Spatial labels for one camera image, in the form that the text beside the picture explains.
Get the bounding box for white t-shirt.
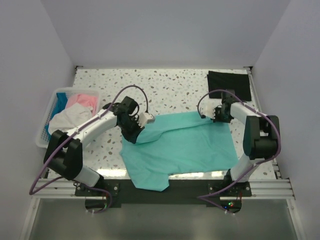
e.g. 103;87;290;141
47;103;93;135

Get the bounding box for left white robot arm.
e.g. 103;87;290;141
43;96;154;196

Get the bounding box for folded black t-shirt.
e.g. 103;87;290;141
207;71;252;102

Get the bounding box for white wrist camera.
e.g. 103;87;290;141
200;106;215;119
137;112;156;128

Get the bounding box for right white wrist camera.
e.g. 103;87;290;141
200;106;215;119

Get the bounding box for pink t-shirt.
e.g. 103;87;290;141
65;93;98;115

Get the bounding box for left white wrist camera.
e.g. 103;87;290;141
137;112;156;128

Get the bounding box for teal green t-shirt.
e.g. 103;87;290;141
120;112;238;192

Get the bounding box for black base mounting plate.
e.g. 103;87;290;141
75;179;252;213

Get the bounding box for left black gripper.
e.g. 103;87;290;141
118;117;145;144

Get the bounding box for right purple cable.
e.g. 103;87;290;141
196;89;284;211

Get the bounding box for white plastic laundry basket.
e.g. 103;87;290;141
35;87;101;149

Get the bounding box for blue t-shirt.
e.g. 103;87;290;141
44;92;68;140

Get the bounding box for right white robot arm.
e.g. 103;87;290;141
213;90;281;197

